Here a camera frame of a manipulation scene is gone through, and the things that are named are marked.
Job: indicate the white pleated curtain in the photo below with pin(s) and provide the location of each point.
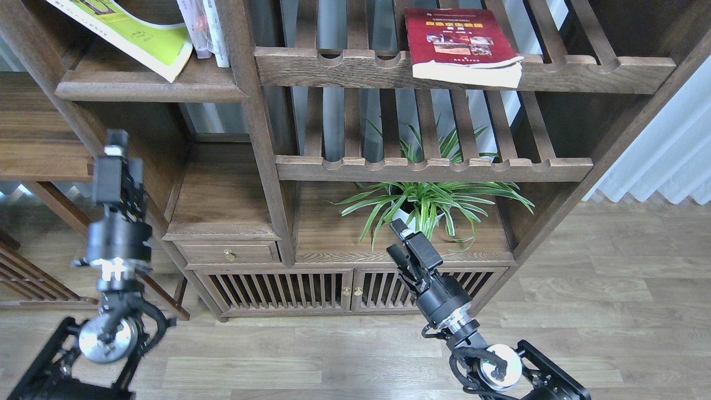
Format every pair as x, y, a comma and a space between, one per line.
671, 156

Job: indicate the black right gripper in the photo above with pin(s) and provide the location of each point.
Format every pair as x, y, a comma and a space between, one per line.
436, 296

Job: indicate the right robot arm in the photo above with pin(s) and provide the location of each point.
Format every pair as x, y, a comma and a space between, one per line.
486, 370

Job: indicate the white lavender book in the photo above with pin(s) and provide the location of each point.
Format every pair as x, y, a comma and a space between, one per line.
195, 19

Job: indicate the dark wooden bookshelf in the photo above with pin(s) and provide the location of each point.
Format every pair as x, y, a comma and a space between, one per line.
251, 158

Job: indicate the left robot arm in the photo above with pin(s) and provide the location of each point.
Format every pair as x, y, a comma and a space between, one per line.
127, 326

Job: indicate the wooden side furniture left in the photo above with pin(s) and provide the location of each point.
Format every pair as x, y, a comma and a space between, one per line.
38, 150

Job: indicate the green spider plant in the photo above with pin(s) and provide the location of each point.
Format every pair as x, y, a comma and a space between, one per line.
459, 204

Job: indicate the red paperback book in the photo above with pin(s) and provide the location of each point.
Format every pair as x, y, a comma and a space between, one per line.
460, 45

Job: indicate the upright white book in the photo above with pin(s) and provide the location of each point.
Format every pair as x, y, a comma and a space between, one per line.
217, 45

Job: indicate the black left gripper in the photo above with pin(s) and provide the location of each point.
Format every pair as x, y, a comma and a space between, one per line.
122, 232

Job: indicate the white plant pot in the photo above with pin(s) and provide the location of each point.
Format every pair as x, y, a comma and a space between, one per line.
417, 217

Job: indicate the yellow green book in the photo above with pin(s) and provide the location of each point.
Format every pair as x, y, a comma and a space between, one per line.
164, 49

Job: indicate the brass drawer knob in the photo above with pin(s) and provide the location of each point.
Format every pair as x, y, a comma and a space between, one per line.
229, 256

